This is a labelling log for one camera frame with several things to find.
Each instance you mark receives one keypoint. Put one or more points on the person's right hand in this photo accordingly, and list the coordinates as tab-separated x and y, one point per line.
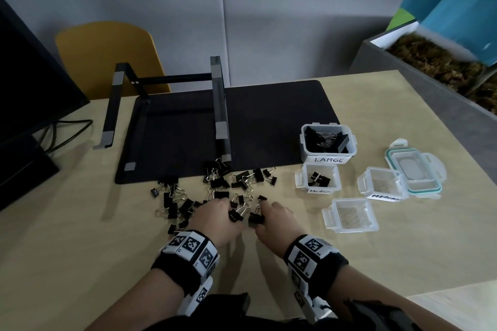
279	230

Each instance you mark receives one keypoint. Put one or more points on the person's left hand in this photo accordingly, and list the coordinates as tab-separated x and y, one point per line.
213	222

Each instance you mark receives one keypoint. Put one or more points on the medium black binder clip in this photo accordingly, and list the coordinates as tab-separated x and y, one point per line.
234	215
324	180
313	177
256	219

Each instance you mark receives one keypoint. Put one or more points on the pile of black binder clips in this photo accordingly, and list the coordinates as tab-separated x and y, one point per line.
217	183

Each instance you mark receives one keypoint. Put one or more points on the container labelled large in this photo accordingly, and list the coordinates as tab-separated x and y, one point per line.
328	160

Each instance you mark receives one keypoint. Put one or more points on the heap of large binder clips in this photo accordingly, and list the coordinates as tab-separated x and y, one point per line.
312	137

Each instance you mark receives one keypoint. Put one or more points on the person's right forearm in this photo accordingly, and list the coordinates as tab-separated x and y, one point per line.
369	288

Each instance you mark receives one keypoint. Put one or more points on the person's left forearm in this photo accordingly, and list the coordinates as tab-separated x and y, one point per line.
136	303

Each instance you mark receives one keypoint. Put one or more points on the person's black clothing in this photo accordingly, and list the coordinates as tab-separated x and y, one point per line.
229	311

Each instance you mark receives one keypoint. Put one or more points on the grey planter with moss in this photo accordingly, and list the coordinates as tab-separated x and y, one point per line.
407	82

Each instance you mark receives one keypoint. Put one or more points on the left wrist marker band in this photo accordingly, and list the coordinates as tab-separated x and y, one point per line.
174	268

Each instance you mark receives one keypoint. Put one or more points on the wrist marker band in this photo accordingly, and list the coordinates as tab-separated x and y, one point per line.
174	268
330	268

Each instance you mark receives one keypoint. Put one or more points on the right wrist marker band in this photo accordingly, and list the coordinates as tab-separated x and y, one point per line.
330	268

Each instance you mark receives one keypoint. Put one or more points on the black desk mat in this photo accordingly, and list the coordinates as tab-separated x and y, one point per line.
272	117

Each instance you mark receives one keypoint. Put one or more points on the black metal laptop stand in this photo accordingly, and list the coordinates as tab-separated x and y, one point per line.
219	102

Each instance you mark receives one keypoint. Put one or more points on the clear lid with green seal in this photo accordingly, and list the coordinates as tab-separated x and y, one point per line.
413	168

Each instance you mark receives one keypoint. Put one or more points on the yellow chair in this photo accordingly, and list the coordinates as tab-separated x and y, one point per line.
105	55

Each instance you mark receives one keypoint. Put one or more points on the black computer monitor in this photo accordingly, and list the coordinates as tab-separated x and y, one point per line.
31	109

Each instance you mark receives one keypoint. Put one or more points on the brown moss filling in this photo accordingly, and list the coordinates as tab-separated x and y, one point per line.
427	55

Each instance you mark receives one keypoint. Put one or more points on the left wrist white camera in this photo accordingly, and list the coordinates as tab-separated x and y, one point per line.
198	297

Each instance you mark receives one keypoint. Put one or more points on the wrist white camera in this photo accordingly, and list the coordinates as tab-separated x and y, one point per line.
310	303
198	297

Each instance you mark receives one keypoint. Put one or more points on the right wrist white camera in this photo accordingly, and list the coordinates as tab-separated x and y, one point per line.
310	303

